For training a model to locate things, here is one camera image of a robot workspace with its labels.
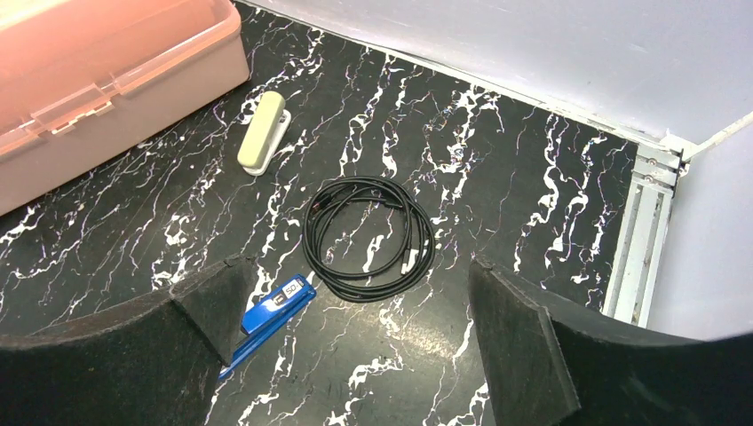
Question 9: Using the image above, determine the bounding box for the beige small stapler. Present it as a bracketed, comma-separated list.
[236, 91, 292, 177]

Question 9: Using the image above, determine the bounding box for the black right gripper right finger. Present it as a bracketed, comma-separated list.
[468, 258, 752, 425]

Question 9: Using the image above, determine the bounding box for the pink plastic storage box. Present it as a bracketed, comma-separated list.
[1, 0, 250, 213]

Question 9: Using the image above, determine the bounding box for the coiled black cable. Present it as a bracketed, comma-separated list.
[301, 176, 437, 304]

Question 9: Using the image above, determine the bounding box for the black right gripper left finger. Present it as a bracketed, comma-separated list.
[1, 255, 256, 425]

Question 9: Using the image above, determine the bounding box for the aluminium frame rail right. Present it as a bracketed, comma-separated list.
[600, 145, 681, 327]

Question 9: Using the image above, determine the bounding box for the blue stapler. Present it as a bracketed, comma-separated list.
[218, 274, 317, 380]

